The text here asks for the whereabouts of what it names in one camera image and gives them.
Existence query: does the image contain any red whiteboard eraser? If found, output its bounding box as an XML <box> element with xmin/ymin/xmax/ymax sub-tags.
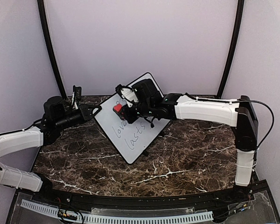
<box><xmin>113</xmin><ymin>104</ymin><xmax>123</xmax><ymax>117</ymax></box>

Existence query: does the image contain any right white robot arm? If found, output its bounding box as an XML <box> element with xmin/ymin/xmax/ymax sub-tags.
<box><xmin>115</xmin><ymin>79</ymin><xmax>269</xmax><ymax>203</ymax></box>

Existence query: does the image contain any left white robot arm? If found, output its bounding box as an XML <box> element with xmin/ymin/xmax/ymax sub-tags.
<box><xmin>0</xmin><ymin>96</ymin><xmax>102</xmax><ymax>203</ymax></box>

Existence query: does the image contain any black whiteboard stand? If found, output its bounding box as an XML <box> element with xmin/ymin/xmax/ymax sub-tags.
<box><xmin>142</xmin><ymin>130</ymin><xmax>165</xmax><ymax>156</ymax></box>

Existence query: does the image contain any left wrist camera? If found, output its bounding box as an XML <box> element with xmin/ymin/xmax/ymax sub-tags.
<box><xmin>71</xmin><ymin>85</ymin><xmax>82</xmax><ymax>109</ymax></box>

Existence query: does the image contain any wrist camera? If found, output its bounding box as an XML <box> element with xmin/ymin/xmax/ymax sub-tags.
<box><xmin>71</xmin><ymin>85</ymin><xmax>82</xmax><ymax>109</ymax></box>
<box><xmin>115</xmin><ymin>84</ymin><xmax>139</xmax><ymax>107</ymax></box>

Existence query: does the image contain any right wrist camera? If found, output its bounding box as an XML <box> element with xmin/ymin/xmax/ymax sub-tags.
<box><xmin>115</xmin><ymin>84</ymin><xmax>139</xmax><ymax>107</ymax></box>

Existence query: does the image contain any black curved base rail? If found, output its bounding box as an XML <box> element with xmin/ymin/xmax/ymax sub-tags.
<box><xmin>30</xmin><ymin>184</ymin><xmax>255</xmax><ymax>213</ymax></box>

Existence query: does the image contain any white slotted cable duct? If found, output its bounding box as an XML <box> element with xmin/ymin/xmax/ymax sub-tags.
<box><xmin>20</xmin><ymin>199</ymin><xmax>213</xmax><ymax>224</ymax></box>

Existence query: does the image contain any left black frame post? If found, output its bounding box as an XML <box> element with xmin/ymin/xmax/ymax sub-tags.
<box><xmin>37</xmin><ymin>0</ymin><xmax>67</xmax><ymax>99</ymax></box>

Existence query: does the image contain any black frame post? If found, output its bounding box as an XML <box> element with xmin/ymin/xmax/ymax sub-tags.
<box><xmin>216</xmin><ymin>0</ymin><xmax>245</xmax><ymax>98</ymax></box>
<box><xmin>37</xmin><ymin>0</ymin><xmax>67</xmax><ymax>99</ymax></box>

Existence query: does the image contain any right black frame post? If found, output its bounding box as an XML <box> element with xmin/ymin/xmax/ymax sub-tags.
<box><xmin>216</xmin><ymin>0</ymin><xmax>245</xmax><ymax>98</ymax></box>

